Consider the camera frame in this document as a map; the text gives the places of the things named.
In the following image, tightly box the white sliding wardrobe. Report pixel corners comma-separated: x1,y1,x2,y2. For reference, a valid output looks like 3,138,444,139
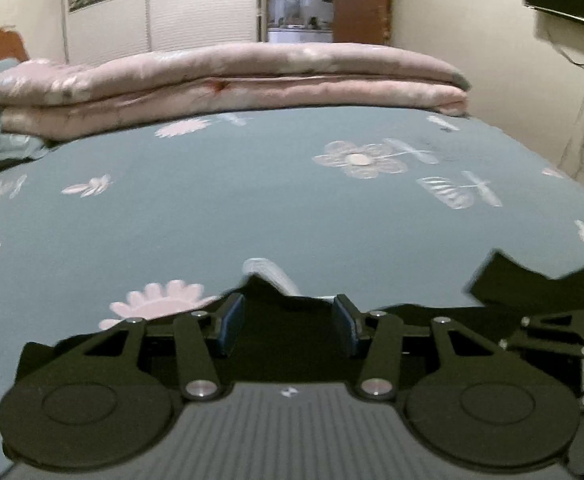
64,0,268,67

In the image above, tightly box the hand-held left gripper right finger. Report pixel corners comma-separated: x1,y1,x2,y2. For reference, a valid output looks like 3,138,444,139
333,294,499,402

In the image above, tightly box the folded pink quilt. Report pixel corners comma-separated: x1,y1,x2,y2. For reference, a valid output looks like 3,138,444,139
0,42,473,141

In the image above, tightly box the open doorway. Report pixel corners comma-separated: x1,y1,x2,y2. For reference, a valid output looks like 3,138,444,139
267,0,335,44

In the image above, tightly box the teal floral bed sheet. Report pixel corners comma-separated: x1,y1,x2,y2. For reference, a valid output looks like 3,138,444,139
0,105,584,480

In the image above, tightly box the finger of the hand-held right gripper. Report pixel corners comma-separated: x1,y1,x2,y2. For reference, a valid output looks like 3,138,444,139
499,332,584,360
520,307,584,341

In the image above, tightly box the black garment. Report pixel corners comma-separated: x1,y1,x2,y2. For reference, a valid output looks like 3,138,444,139
14,249,584,411

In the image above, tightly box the brown wooden door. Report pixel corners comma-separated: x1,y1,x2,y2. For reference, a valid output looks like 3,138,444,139
333,0,394,46

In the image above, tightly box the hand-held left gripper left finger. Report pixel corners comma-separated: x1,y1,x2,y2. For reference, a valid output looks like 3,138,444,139
86,293,247,402

